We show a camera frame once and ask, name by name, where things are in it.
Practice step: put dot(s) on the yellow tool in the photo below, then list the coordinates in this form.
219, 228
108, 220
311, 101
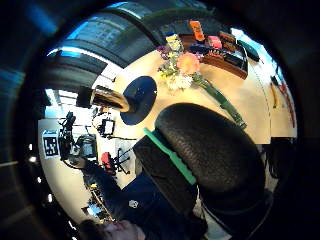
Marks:
274, 95

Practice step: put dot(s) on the the person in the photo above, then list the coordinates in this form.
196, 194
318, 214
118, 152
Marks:
146, 206

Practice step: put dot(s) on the flower bouquet with green stems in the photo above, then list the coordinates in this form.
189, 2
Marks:
186, 66

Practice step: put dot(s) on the red tool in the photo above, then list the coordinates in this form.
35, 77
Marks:
288, 103

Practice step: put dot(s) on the brown wooden tray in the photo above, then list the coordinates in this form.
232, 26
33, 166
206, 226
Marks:
226, 61

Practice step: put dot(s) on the dark blue round mat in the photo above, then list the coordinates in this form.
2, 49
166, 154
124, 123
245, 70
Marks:
138, 100

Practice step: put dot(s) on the dark blue snack packet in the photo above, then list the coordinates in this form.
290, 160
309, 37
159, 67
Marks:
200, 49

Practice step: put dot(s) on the black oblong case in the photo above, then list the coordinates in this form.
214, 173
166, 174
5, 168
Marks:
248, 50

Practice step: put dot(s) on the red and black device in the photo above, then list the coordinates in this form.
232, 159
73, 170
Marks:
108, 161

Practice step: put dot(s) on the red snack packet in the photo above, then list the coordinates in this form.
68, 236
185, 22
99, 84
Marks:
214, 42

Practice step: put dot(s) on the brown snack packet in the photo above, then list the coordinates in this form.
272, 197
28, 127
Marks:
228, 40

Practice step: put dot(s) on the yellow snack packet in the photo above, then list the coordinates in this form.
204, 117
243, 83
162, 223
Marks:
174, 42

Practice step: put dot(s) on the gold metallic vase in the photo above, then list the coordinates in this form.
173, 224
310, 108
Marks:
108, 98

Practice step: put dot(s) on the orange snack packet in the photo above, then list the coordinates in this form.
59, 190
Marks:
196, 30

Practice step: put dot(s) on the white marker cube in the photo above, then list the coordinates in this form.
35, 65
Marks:
50, 144

